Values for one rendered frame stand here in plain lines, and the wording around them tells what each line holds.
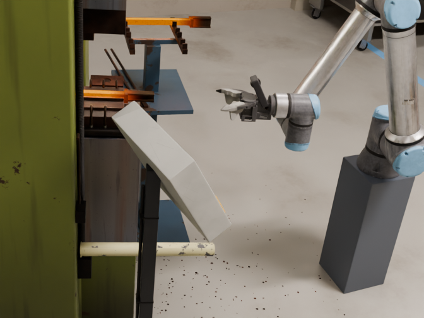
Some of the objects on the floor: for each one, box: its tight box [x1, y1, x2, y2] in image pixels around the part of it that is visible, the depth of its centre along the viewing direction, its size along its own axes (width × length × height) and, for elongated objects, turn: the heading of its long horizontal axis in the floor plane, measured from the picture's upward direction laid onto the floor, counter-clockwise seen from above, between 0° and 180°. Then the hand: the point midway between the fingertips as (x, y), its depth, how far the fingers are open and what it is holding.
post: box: [139, 163, 161, 318], centre depth 211 cm, size 4×4×108 cm
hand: (217, 98), depth 239 cm, fingers open, 14 cm apart
